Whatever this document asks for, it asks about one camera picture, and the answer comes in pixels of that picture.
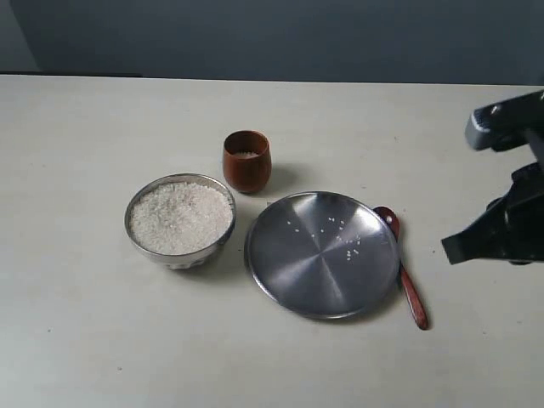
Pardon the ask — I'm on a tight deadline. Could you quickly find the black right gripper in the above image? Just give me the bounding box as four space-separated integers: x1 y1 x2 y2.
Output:
441 90 543 265

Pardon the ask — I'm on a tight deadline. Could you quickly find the dark red wooden spoon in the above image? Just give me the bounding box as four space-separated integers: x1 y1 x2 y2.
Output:
374 206 430 331

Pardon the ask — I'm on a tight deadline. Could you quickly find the steel bowl of rice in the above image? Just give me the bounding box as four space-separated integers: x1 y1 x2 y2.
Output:
124 173 236 269

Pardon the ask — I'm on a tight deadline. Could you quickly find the round steel plate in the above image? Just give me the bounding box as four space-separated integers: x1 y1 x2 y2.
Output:
244 191 400 320

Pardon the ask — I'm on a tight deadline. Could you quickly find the brown wooden cup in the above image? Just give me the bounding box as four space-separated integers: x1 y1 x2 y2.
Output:
223 130 272 194

